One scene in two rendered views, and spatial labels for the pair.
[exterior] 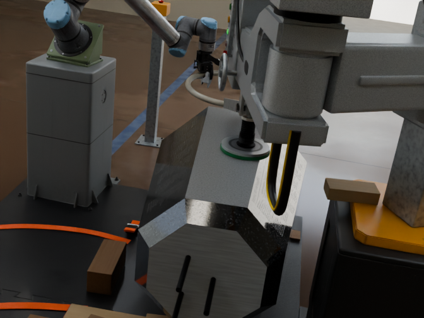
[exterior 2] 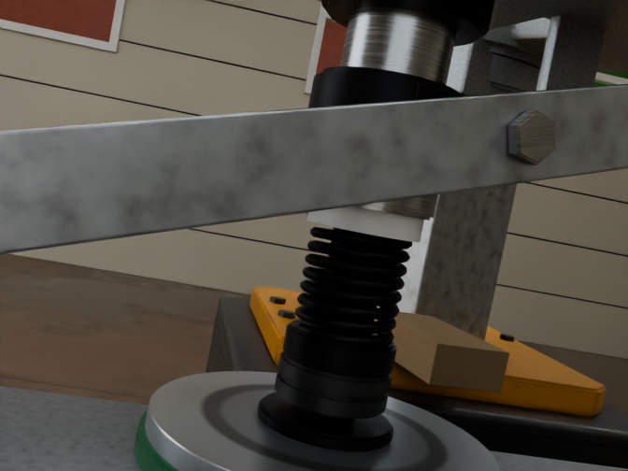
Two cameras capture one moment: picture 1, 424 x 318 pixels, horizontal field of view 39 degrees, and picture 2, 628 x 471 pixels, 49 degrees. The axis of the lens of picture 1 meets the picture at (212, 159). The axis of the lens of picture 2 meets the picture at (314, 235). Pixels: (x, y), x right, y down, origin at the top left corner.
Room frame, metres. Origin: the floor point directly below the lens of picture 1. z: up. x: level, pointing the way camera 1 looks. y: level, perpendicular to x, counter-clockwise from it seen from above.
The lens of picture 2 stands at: (2.56, 0.25, 0.97)
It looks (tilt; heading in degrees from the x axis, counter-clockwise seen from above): 3 degrees down; 253
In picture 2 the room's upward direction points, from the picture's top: 11 degrees clockwise
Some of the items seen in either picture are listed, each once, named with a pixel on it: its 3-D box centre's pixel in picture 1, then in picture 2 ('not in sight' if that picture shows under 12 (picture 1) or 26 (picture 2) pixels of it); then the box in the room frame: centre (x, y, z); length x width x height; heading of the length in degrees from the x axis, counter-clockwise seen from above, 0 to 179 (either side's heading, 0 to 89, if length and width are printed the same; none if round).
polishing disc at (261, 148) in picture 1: (245, 146); (322, 434); (2.41, -0.14, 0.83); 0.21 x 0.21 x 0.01
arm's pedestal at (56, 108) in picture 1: (71, 127); not in sight; (3.37, 0.88, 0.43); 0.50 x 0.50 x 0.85; 81
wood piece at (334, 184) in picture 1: (351, 190); (431, 346); (2.12, -0.56, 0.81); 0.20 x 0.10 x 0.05; 92
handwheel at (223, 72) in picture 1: (231, 72); not in sight; (2.28, -0.04, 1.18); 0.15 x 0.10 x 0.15; 8
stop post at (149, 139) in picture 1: (155, 75); not in sight; (4.33, 0.50, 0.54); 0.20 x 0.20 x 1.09; 84
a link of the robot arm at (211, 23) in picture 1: (207, 30); not in sight; (3.20, 0.11, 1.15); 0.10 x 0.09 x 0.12; 74
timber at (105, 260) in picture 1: (107, 265); not in sight; (2.47, 0.45, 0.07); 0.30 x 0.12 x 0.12; 177
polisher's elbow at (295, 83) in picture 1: (296, 78); not in sight; (1.76, -0.22, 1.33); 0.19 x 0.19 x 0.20
